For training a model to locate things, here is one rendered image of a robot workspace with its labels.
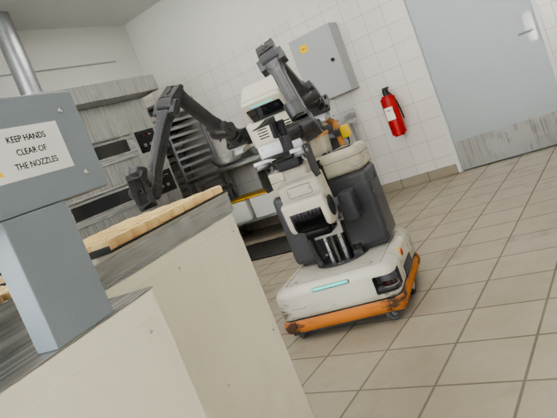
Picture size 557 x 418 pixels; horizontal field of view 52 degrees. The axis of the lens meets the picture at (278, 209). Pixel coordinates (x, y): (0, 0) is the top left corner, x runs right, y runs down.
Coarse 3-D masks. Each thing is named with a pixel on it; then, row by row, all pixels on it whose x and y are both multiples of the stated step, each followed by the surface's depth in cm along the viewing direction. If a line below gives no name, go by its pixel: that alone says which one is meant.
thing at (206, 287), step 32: (224, 224) 158; (160, 256) 130; (192, 256) 140; (224, 256) 153; (128, 288) 117; (160, 288) 126; (192, 288) 136; (224, 288) 148; (256, 288) 164; (192, 320) 133; (224, 320) 144; (256, 320) 158; (192, 352) 129; (224, 352) 140; (256, 352) 153; (224, 384) 136; (256, 384) 149; (288, 384) 164; (224, 416) 132; (256, 416) 144; (288, 416) 158
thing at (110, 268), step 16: (208, 208) 155; (224, 208) 163; (176, 224) 140; (192, 224) 146; (208, 224) 153; (144, 240) 127; (160, 240) 132; (176, 240) 138; (112, 256) 117; (128, 256) 121; (144, 256) 126; (112, 272) 115; (128, 272) 120
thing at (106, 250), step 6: (228, 186) 166; (222, 192) 158; (210, 198) 151; (156, 228) 126; (144, 234) 122; (132, 240) 117; (108, 246) 111; (120, 246) 114; (90, 252) 112; (96, 252) 112; (102, 252) 111; (108, 252) 111; (90, 258) 113
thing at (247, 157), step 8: (344, 112) 598; (352, 112) 593; (344, 120) 601; (352, 120) 585; (352, 128) 593; (248, 152) 676; (240, 160) 672; (248, 160) 593; (224, 168) 612; (232, 168) 607; (208, 176) 626; (192, 184) 646; (264, 216) 617; (272, 216) 607; (240, 224) 633; (248, 224) 703
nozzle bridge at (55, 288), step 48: (48, 96) 86; (0, 144) 75; (48, 144) 83; (0, 192) 73; (48, 192) 80; (0, 240) 73; (48, 240) 78; (48, 288) 75; (96, 288) 83; (48, 336) 74
